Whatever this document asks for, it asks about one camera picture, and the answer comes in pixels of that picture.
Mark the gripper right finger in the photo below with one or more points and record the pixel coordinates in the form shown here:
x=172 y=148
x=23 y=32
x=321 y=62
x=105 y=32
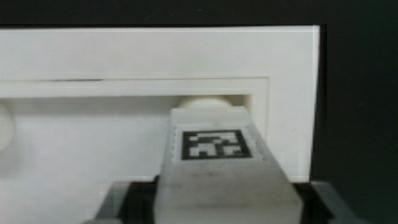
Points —
x=325 y=208

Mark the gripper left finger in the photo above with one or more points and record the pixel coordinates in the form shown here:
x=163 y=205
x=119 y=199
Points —
x=126 y=205

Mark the white table leg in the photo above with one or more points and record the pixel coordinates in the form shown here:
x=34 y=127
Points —
x=222 y=185

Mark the white square tabletop part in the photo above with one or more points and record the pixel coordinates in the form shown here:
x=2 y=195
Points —
x=92 y=81

